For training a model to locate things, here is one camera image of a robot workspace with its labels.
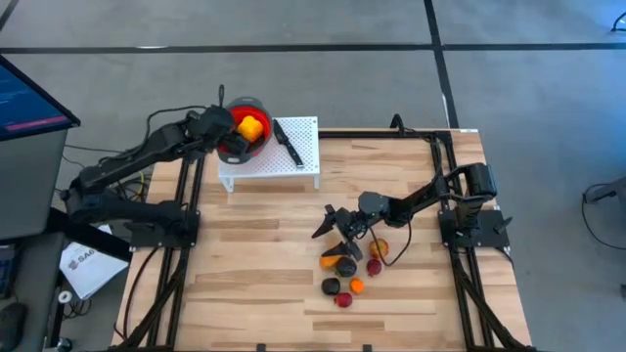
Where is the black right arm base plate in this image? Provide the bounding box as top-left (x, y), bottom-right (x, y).
top-left (438, 208), bottom-right (511, 249)

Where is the computer monitor with blue screen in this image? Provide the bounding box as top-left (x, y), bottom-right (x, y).
top-left (0, 54), bottom-right (82, 143)

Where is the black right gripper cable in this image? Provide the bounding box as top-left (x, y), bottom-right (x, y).
top-left (366, 214), bottom-right (415, 268)

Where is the long black floor cable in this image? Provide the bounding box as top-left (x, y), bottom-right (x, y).
top-left (63, 143), bottom-right (148, 160)

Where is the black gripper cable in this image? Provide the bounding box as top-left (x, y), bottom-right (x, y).
top-left (366, 214), bottom-right (415, 268)
top-left (145, 84), bottom-right (227, 148)

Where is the red collapsible bowl grey rim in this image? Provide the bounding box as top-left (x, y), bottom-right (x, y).
top-left (214, 96), bottom-right (274, 165)

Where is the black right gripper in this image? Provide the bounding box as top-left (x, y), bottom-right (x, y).
top-left (311, 191), bottom-right (393, 262)

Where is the red and yellow peach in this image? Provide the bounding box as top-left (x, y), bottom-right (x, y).
top-left (369, 238), bottom-right (391, 260)

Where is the dark fruit with green calyx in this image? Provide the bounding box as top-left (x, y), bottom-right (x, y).
top-left (335, 255), bottom-right (358, 279)

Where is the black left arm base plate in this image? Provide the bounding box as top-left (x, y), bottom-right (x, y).
top-left (124, 209), bottom-right (201, 249)

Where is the black aluminium table frame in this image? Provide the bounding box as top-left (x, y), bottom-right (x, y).
top-left (112, 127), bottom-right (539, 352)

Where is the black kitchen knife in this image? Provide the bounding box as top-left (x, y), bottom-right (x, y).
top-left (271, 118), bottom-right (305, 169)

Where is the white perforated metal rack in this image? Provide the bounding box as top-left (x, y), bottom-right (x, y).
top-left (217, 115), bottom-right (322, 194)

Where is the black computer mouse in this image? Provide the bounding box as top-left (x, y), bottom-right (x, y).
top-left (0, 301), bottom-right (28, 351)

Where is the yellow bell pepper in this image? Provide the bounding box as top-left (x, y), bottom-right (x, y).
top-left (237, 114), bottom-right (264, 144)

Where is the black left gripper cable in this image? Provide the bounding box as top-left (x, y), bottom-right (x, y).
top-left (145, 84), bottom-right (227, 148)

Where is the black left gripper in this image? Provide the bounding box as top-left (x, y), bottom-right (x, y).
top-left (192, 104), bottom-right (251, 157)

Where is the black floor cable loop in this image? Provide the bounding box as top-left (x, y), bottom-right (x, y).
top-left (580, 183), bottom-right (626, 251)

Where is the grey furniture leg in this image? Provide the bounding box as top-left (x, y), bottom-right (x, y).
top-left (584, 175), bottom-right (626, 204)

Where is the white printed booklet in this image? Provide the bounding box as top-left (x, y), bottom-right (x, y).
top-left (58, 241), bottom-right (130, 301)

